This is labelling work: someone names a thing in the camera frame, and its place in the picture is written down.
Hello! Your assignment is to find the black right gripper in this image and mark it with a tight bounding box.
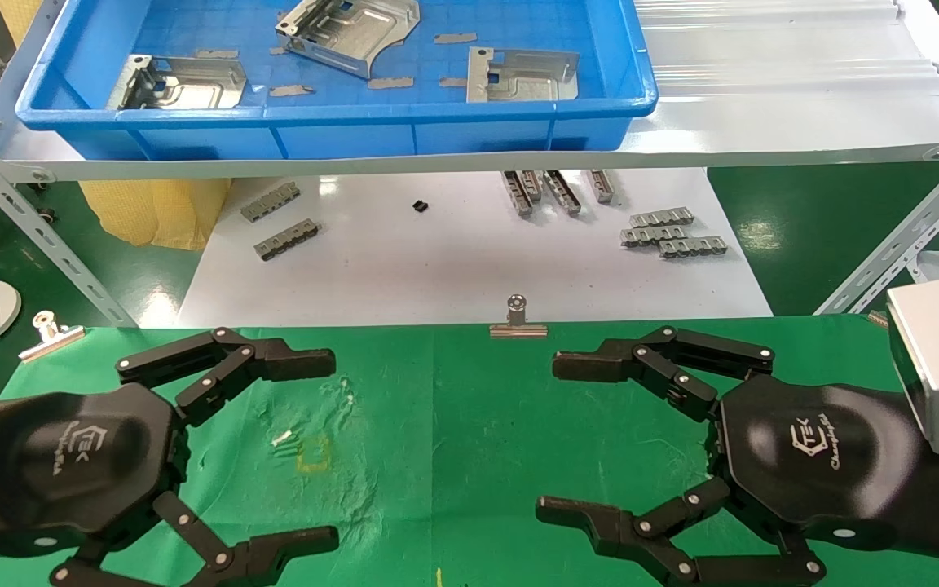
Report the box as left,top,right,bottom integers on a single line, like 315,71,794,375
536,326,928,587

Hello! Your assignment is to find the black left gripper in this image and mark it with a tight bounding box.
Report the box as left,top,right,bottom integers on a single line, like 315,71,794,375
0,328,341,587

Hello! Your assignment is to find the stamped sheet metal part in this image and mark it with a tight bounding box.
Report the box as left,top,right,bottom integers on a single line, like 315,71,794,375
276,0,421,80
466,46,580,104
106,55,248,111

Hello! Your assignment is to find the silver binder clip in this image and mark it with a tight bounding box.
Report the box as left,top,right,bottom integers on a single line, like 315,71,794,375
19,311,85,361
490,295,549,338

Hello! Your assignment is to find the green table cloth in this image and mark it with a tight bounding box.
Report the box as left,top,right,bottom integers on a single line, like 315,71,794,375
0,316,939,587

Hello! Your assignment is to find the white floor board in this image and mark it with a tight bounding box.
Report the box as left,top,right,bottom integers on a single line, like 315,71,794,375
176,167,774,329

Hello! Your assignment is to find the yellow mesh bag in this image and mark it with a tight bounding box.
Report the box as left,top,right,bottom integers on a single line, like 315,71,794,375
0,0,232,251

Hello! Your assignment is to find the perforated grey angle bar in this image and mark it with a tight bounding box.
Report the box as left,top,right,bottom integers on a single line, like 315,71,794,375
0,122,138,329
813,137,939,317

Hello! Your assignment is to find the blue plastic bin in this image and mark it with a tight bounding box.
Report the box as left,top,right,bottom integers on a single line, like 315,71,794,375
15,0,659,161

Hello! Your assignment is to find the white metal shelf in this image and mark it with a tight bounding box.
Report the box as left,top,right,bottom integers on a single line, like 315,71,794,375
0,0,939,182

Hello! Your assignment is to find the clear corrugated plastic sheet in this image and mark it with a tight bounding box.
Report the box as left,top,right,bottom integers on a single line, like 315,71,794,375
633,0,939,115

